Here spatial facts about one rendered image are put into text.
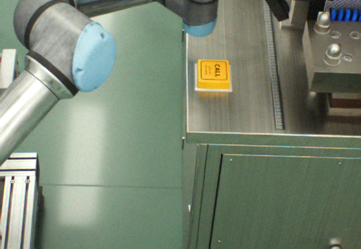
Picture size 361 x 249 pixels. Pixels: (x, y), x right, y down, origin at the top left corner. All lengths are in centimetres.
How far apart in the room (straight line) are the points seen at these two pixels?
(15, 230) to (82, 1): 93
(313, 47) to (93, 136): 131
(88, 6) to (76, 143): 125
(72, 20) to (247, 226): 76
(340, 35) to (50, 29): 64
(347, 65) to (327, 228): 49
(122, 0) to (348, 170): 62
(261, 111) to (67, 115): 130
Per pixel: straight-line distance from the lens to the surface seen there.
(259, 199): 192
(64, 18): 150
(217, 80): 179
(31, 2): 154
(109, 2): 170
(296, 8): 194
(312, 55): 172
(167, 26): 328
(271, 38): 194
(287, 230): 203
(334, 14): 181
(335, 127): 177
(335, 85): 173
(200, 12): 177
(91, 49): 145
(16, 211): 243
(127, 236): 263
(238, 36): 193
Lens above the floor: 220
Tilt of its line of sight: 48 degrees down
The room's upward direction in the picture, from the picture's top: 4 degrees clockwise
